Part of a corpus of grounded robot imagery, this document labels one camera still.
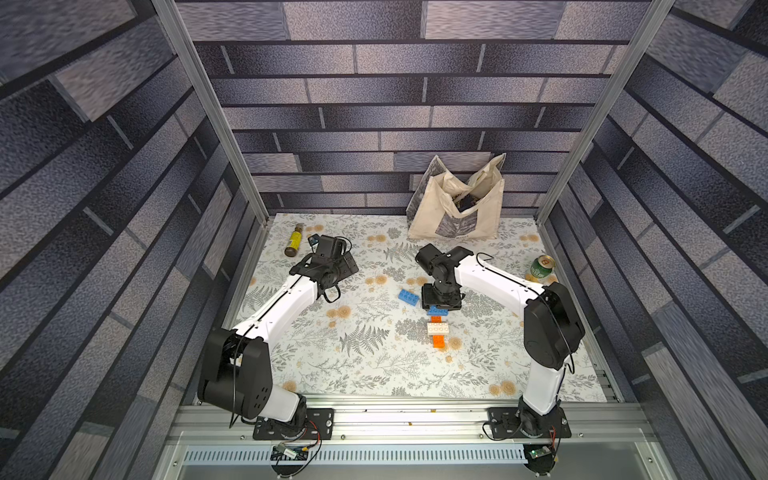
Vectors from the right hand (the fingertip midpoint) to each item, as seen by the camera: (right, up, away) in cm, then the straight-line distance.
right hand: (433, 305), depth 89 cm
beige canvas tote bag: (+4, +31, +6) cm, 32 cm away
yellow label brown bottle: (-48, +20, +19) cm, 55 cm away
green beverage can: (+35, +11, +4) cm, 37 cm away
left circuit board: (-39, -32, -18) cm, 54 cm away
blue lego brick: (-7, +1, +6) cm, 10 cm away
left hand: (-28, +12, 0) cm, 30 cm away
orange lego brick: (+2, -11, -2) cm, 11 cm away
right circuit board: (+25, -35, -16) cm, 46 cm away
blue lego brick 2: (0, -1, -3) cm, 4 cm away
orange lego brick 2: (+1, -5, +2) cm, 5 cm away
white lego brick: (+1, -7, -1) cm, 7 cm away
